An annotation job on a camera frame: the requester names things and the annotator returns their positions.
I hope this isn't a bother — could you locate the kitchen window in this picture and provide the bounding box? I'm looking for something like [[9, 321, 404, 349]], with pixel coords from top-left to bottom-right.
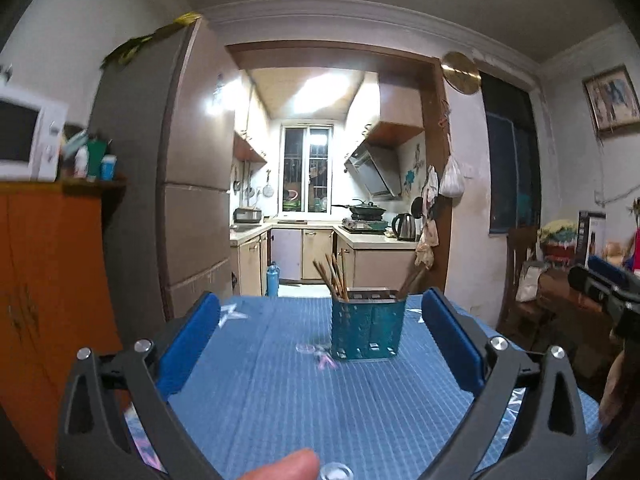
[[281, 125, 332, 214]]

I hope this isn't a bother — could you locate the right hand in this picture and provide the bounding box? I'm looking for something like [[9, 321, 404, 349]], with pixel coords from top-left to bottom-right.
[[599, 350, 632, 427]]

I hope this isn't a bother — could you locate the left hand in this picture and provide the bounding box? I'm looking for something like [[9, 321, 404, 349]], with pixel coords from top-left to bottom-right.
[[240, 448, 320, 480]]

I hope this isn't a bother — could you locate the dark wooden side table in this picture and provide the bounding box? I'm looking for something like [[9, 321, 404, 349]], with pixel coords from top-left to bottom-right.
[[532, 269, 622, 400]]

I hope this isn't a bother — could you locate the black product box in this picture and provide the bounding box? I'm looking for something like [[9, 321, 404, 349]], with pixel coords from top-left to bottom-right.
[[575, 210, 606, 266]]

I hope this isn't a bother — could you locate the wooden chair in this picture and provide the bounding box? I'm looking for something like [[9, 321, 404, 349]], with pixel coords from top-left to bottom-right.
[[497, 226, 544, 350]]

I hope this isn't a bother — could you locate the orange wooden cabinet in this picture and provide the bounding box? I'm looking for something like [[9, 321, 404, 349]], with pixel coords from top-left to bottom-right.
[[1, 182, 122, 472]]

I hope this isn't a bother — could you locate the dark curtained window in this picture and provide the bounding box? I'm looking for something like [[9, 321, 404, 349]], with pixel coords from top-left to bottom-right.
[[480, 73, 541, 235]]

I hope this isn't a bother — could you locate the blue star patterned tablecloth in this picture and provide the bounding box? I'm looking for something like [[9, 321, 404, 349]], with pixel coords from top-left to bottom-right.
[[124, 294, 601, 480]]

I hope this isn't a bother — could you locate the white hanging plastic bag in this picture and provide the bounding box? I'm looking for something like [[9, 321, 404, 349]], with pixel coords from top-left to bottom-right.
[[439, 155, 465, 198]]

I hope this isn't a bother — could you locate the teal perforated utensil holder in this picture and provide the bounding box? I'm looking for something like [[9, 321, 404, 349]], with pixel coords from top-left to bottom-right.
[[330, 287, 407, 361]]

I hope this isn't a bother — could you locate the steel electric kettle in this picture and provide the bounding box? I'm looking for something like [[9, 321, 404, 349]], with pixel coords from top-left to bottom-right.
[[390, 212, 416, 242]]

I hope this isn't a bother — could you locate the blue gas bottle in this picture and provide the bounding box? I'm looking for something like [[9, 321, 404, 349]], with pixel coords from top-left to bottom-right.
[[266, 261, 280, 298]]

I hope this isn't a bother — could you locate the toaster oven on counter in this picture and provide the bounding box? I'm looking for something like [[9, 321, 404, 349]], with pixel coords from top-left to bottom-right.
[[232, 207, 262, 224]]

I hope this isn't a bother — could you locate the black wok on stove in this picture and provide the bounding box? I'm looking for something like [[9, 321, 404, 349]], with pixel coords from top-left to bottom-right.
[[333, 200, 386, 221]]

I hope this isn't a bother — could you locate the steel range hood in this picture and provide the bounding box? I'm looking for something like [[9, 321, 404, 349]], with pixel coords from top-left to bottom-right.
[[345, 142, 401, 200]]

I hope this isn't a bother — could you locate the gas stove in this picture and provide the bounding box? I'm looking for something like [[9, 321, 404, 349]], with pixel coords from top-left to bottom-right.
[[342, 218, 388, 234]]

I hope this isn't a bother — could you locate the green cup on cabinet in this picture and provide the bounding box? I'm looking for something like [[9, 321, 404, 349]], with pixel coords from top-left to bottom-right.
[[86, 136, 110, 180]]

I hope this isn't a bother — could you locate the white microwave oven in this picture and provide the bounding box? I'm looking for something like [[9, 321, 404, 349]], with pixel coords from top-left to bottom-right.
[[0, 84, 68, 182]]

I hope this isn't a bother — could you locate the silver multi-door refrigerator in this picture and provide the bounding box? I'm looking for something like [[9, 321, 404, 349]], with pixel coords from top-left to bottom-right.
[[89, 18, 238, 342]]

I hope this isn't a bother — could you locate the framed wall picture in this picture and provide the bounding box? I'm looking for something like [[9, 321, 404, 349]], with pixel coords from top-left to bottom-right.
[[582, 65, 639, 136]]

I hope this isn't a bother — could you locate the round gold wall clock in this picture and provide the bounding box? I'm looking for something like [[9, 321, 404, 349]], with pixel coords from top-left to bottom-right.
[[440, 51, 482, 96]]

